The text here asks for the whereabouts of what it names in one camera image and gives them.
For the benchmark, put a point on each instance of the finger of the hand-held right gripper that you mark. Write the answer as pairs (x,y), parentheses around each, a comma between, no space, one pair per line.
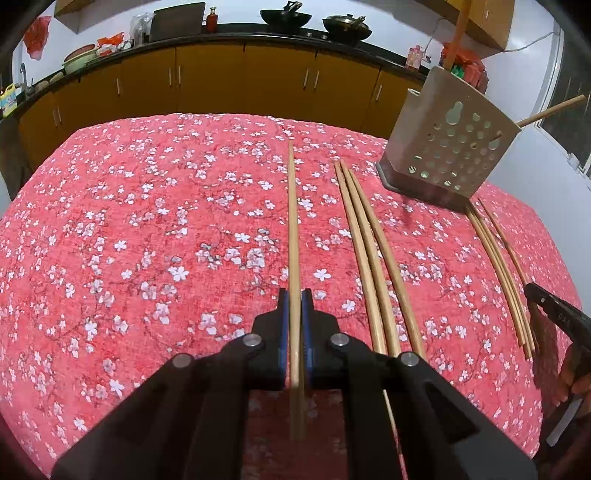
(558,314)

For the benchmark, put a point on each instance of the black kitchen countertop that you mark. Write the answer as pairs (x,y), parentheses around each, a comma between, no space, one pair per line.
(184,40)

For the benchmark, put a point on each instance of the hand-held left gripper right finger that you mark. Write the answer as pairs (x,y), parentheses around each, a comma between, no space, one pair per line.
(307,332)

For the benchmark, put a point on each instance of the dark cutting board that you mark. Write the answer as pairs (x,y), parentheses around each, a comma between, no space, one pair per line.
(178,23)

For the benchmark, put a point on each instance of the black wok with lid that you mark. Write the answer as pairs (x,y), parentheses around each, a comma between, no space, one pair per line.
(347,28)

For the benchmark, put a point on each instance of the yellow detergent bottle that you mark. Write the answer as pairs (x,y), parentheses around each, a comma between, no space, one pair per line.
(9,101)

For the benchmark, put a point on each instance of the chopsticks standing in holder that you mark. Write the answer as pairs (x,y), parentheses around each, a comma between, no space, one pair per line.
(83,5)

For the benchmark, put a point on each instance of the clear plastic bag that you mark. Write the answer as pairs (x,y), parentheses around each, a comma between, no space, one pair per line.
(141,30)

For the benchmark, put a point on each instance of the red floral tablecloth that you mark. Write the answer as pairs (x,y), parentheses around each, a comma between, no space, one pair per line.
(161,230)

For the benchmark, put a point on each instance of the window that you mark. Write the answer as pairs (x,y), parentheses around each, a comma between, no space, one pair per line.
(572,106)

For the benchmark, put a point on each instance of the beige perforated utensil holder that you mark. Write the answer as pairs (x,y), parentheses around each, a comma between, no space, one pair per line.
(461,152)

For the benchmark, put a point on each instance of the red packages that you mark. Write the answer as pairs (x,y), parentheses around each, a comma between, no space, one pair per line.
(471,69)

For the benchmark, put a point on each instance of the yellow wall cabinet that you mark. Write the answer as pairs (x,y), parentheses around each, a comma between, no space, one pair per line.
(489,21)

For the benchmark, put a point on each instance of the red plastic bag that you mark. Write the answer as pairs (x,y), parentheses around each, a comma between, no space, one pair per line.
(38,37)

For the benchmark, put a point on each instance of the red bottle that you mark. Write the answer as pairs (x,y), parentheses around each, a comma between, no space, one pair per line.
(212,21)

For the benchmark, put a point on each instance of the thin bamboo chopstick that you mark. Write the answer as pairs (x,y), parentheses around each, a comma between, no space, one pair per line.
(505,242)
(500,258)
(505,258)
(495,258)

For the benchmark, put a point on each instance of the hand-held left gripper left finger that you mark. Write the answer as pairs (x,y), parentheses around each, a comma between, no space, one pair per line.
(282,332)

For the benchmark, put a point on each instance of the wooden chopstick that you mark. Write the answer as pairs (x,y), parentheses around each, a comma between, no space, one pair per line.
(554,110)
(386,258)
(360,258)
(458,32)
(371,258)
(293,230)

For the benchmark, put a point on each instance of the orange plastic bag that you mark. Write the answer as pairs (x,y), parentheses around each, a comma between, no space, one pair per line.
(113,44)

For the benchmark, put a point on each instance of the metal faucet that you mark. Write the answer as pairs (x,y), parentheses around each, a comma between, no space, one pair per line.
(24,76)

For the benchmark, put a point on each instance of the yellow kitchen cabinets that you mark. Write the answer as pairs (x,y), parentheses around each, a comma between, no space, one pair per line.
(207,74)

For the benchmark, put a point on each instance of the green pot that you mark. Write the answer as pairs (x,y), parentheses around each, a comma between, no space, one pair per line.
(79,60)

